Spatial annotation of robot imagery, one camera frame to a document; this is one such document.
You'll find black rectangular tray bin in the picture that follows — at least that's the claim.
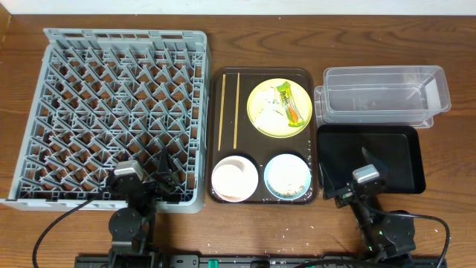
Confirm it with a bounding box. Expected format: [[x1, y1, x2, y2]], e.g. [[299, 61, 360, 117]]
[[317, 124, 426, 194]]

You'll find dark brown serving tray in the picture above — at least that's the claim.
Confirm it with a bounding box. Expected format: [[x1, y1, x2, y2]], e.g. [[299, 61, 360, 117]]
[[205, 67, 320, 205]]

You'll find grey plastic dish rack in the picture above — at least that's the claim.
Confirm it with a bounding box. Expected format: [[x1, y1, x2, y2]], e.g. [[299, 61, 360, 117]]
[[1, 28, 212, 214]]

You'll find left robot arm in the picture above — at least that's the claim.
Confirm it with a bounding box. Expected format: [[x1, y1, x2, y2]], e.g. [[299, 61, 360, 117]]
[[106, 148, 179, 268]]

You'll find clear plastic bin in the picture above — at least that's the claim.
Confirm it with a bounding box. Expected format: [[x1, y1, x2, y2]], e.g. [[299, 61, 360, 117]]
[[314, 66, 451, 128]]

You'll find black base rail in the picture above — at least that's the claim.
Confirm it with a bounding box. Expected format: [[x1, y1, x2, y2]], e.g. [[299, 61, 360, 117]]
[[74, 253, 447, 268]]

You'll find green orange snack wrapper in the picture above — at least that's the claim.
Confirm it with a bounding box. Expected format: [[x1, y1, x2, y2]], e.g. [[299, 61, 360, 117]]
[[276, 81, 304, 127]]

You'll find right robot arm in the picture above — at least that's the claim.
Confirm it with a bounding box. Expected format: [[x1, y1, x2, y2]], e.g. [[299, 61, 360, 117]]
[[319, 147, 416, 266]]

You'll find light blue bowl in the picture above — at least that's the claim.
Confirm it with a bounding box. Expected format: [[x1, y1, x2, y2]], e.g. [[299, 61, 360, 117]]
[[263, 153, 312, 201]]

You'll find pink white bowl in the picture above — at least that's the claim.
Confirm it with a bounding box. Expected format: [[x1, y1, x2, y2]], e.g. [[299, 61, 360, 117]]
[[211, 156, 259, 202]]

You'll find yellow round plate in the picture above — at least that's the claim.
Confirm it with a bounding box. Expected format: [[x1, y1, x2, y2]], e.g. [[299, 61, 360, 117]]
[[246, 78, 312, 138]]

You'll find wooden chopstick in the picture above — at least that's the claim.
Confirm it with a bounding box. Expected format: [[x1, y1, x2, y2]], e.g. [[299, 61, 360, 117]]
[[233, 72, 240, 150], [218, 74, 226, 151]]

